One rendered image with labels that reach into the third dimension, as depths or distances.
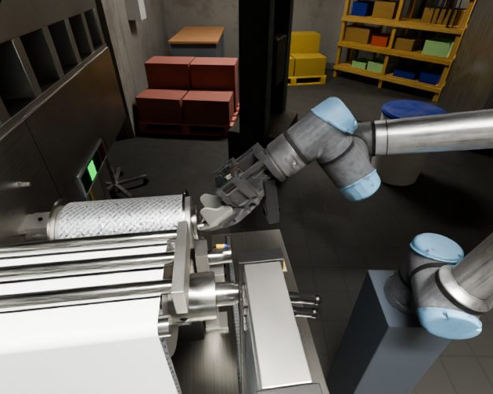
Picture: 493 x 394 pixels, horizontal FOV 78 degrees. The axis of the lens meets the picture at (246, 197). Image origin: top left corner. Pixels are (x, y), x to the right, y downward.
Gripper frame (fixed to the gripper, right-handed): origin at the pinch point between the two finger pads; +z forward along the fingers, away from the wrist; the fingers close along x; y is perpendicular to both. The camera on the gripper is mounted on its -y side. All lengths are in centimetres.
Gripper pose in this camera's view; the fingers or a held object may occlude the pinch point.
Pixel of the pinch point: (208, 225)
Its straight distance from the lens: 65.4
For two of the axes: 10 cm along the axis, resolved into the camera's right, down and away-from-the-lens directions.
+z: -7.6, 5.7, 3.1
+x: 1.3, 6.0, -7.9
